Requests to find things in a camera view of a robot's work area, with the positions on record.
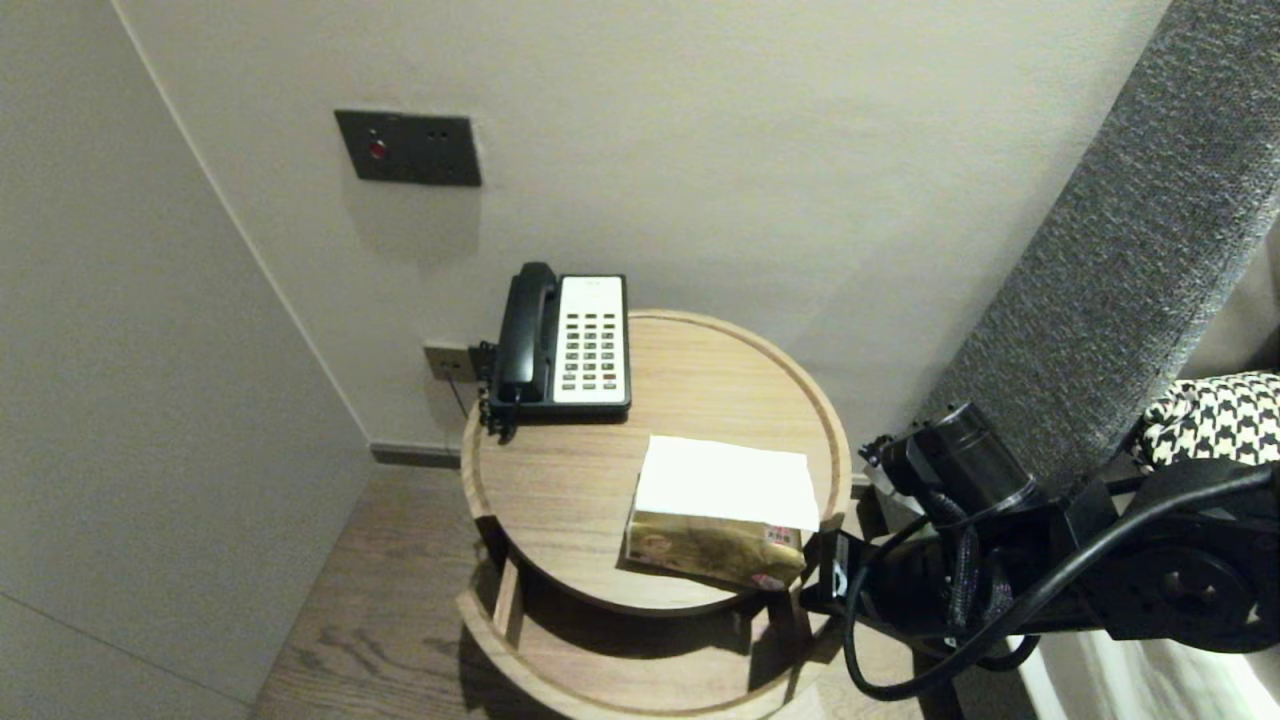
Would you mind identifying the gold tissue pack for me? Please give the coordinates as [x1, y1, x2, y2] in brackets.
[622, 435, 821, 593]

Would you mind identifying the round wooden side table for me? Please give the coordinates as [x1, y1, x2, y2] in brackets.
[458, 308, 854, 720]

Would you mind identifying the black and white telephone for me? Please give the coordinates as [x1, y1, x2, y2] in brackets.
[487, 274, 633, 421]

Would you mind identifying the white bed sheet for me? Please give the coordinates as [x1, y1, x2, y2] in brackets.
[1015, 620, 1280, 720]

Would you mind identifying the black telephone handset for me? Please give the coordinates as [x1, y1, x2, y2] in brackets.
[497, 262, 559, 404]

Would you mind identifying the black-white houndstooth pillow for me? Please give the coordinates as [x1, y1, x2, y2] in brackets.
[1138, 372, 1280, 471]

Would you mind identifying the grey fabric headboard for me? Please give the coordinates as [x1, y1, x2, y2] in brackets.
[900, 0, 1280, 501]

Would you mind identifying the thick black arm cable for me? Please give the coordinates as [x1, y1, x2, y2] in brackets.
[843, 465, 1280, 703]

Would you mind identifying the black coiled telephone cord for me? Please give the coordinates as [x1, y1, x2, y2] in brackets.
[473, 340, 518, 444]

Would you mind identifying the brown wall baseboard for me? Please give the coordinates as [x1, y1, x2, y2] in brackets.
[370, 443, 464, 470]

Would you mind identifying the metal wall socket plate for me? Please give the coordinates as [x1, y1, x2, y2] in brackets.
[423, 343, 477, 382]

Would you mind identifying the dark wall switch panel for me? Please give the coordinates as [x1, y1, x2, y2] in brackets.
[334, 109, 483, 188]

